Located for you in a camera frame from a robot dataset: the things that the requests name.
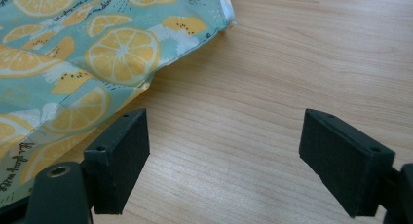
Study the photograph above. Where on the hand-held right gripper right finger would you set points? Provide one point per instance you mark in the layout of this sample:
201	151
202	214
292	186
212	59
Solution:
344	165

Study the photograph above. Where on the lemon print teal cloth bag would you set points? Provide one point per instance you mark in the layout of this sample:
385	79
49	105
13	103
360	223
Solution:
97	55

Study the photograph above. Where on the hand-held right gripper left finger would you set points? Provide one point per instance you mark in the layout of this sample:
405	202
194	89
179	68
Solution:
120	165

